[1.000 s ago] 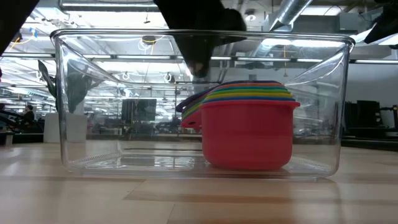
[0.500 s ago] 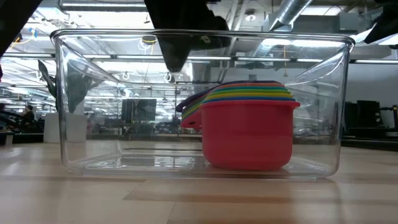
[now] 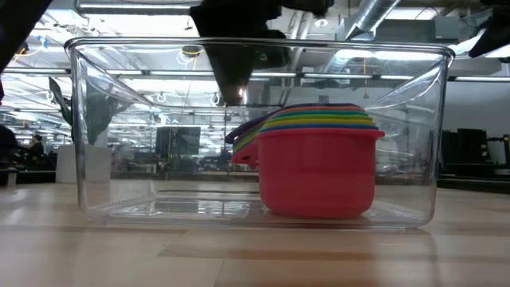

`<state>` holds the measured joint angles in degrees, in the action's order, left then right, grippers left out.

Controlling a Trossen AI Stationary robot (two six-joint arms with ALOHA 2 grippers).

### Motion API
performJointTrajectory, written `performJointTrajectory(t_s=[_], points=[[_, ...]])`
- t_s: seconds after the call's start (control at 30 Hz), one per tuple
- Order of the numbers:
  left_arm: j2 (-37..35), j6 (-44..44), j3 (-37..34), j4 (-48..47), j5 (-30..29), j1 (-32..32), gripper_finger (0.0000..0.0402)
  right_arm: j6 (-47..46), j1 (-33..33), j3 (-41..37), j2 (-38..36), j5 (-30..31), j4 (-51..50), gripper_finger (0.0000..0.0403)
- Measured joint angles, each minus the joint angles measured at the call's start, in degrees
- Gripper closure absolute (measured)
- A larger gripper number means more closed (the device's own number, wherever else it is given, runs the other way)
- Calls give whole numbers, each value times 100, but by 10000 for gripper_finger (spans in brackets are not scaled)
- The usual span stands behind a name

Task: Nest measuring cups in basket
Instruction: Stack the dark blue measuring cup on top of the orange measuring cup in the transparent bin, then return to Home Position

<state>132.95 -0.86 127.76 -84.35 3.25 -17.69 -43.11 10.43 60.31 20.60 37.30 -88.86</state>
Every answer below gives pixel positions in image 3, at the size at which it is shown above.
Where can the yellow measuring cup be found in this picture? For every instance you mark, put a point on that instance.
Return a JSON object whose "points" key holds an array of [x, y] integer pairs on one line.
{"points": [[318, 122]]}

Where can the blue measuring cup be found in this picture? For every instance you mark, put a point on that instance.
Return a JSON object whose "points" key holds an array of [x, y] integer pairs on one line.
{"points": [[318, 127]]}

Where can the clear plastic bin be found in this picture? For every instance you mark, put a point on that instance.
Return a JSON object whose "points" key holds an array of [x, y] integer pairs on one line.
{"points": [[179, 215]]}

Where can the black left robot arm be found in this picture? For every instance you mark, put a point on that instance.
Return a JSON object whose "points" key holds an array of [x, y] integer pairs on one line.
{"points": [[16, 20]]}

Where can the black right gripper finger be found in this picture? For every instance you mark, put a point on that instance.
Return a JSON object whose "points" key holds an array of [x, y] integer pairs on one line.
{"points": [[496, 38]]}

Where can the smooth silver ventilation duct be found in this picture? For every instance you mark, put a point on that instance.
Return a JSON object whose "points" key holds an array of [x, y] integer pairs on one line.
{"points": [[370, 16]]}

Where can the dark display screen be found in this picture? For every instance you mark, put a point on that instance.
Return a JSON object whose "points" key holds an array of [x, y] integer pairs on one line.
{"points": [[177, 141]]}

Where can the white plant pot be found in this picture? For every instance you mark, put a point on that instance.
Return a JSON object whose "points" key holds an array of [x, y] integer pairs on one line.
{"points": [[65, 163]]}

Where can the person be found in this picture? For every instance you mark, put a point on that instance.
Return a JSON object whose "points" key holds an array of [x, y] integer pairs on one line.
{"points": [[36, 149]]}

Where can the black equipment rack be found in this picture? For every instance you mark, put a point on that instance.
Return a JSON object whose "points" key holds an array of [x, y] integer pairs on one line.
{"points": [[474, 153]]}

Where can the green measuring cup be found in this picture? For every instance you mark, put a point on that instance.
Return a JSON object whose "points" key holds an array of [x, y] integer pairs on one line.
{"points": [[243, 144]]}

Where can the dark purple measuring cup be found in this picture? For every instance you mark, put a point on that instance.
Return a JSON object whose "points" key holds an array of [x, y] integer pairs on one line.
{"points": [[239, 133]]}

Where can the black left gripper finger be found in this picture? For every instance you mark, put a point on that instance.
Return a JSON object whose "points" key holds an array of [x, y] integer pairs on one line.
{"points": [[233, 68], [273, 52]]}

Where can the red measuring cup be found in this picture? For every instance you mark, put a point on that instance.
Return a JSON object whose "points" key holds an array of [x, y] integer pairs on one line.
{"points": [[318, 179]]}

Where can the black ceiling dome fixture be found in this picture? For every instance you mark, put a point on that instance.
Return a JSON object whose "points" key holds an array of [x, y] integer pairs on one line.
{"points": [[192, 50]]}

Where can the green snake plant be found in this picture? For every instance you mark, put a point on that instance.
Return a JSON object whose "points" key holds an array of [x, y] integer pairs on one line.
{"points": [[99, 115]]}

